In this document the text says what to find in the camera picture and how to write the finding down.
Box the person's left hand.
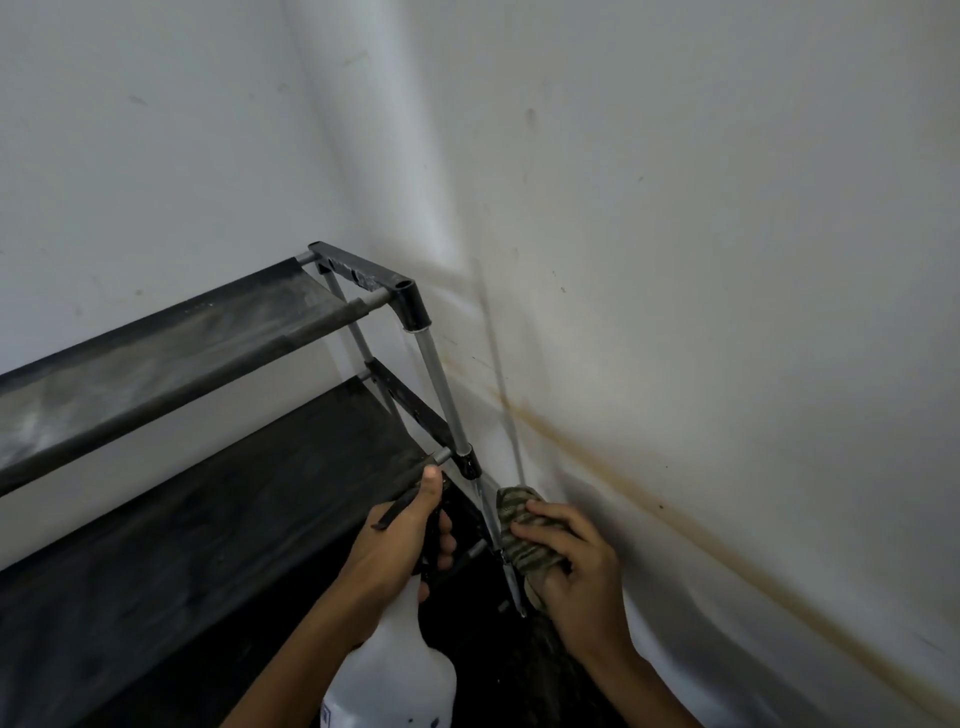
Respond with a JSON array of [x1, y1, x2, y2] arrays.
[[335, 464, 459, 648]]

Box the person's right hand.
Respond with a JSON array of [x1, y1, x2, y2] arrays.
[[509, 501, 648, 664]]

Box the green striped cleaning cloth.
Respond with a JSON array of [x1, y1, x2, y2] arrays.
[[494, 485, 573, 610]]

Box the white spray bottle black trigger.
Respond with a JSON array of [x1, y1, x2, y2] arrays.
[[320, 480, 459, 728]]

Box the person's right forearm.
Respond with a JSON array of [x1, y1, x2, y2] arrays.
[[583, 646, 704, 728]]

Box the person's left forearm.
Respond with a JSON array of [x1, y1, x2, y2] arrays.
[[219, 596, 380, 728]]

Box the black fabric metal shoe rack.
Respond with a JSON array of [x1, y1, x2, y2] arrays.
[[0, 240, 528, 728]]

